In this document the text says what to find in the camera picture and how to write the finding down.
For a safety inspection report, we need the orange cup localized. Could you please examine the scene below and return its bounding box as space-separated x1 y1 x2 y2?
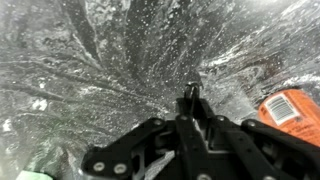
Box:
258 89 320 146

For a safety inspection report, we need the green snack bag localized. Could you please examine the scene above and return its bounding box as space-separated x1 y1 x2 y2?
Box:
16 170 53 180

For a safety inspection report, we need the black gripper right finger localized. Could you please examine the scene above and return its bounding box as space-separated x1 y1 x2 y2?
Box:
199 99 320 180

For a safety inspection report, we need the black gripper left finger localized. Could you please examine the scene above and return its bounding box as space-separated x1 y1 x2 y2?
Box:
81 98 207 180

